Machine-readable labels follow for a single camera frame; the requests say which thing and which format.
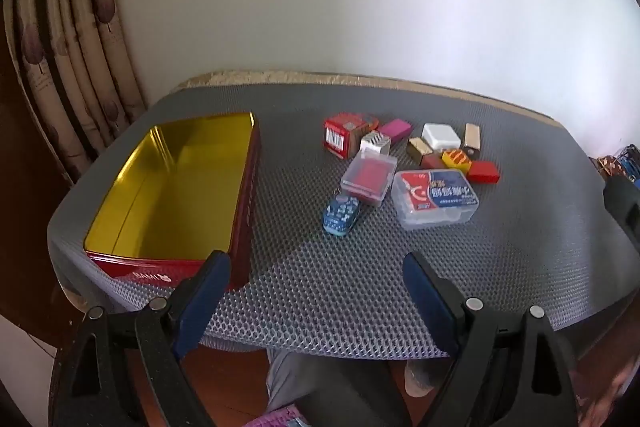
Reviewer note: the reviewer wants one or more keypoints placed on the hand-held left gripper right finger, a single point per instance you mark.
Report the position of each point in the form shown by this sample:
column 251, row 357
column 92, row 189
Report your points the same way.
column 430, row 292

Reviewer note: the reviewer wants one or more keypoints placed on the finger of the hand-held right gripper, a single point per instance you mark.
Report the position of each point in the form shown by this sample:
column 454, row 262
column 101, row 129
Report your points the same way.
column 622, row 204

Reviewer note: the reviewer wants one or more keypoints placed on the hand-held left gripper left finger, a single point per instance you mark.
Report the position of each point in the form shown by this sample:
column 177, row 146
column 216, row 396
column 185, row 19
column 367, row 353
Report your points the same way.
column 207, row 287

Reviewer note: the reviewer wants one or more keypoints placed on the clear box blue red label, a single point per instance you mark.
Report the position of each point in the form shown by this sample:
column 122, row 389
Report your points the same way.
column 435, row 197

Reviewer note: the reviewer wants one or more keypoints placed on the red tin box gold inside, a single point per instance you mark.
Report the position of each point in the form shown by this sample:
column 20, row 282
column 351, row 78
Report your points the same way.
column 165, row 192

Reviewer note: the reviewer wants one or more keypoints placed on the blue toy car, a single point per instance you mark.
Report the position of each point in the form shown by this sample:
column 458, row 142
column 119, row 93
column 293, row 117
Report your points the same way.
column 340, row 214

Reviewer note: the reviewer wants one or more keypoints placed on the dark red block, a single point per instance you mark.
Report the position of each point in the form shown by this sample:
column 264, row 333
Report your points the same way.
column 432, row 162

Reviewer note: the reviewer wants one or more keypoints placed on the clear box red contents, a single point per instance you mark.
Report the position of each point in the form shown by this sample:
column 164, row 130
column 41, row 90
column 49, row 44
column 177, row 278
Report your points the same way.
column 369, row 177

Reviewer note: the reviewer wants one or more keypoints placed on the yellow red striped block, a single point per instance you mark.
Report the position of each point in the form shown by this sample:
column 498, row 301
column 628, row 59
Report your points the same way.
column 456, row 159

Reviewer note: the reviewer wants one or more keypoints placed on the speckled gold block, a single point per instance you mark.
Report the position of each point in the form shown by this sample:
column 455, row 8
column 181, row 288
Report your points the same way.
column 417, row 149

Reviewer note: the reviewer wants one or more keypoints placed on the white charger plug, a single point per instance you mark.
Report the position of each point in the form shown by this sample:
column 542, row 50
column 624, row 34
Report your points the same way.
column 439, row 134

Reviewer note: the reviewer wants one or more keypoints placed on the black white zigzag block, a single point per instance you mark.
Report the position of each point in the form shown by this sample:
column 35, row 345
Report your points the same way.
column 374, row 142

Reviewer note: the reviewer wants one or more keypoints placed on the tall gold block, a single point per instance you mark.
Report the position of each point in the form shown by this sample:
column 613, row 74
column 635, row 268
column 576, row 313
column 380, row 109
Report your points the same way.
column 471, row 137

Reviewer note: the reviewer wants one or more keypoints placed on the pink block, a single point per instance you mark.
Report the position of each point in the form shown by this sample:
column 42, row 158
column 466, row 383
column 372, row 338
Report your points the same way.
column 395, row 129

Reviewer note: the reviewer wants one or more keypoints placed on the red cardboard box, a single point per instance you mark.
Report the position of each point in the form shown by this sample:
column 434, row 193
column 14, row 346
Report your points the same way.
column 345, row 132

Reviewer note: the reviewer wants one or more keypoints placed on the colourful clutter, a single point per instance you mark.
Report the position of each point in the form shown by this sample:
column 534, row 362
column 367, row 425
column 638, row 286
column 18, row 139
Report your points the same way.
column 617, row 164

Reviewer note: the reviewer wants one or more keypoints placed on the grey mesh mat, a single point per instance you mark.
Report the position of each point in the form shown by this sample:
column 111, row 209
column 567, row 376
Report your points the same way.
column 325, row 282

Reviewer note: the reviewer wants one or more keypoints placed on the person's grey trouser leg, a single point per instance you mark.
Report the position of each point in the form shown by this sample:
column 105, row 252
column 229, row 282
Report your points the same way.
column 320, row 392

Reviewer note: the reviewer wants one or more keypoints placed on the beige leaf-print curtain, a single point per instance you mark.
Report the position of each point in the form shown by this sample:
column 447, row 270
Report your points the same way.
column 75, row 57

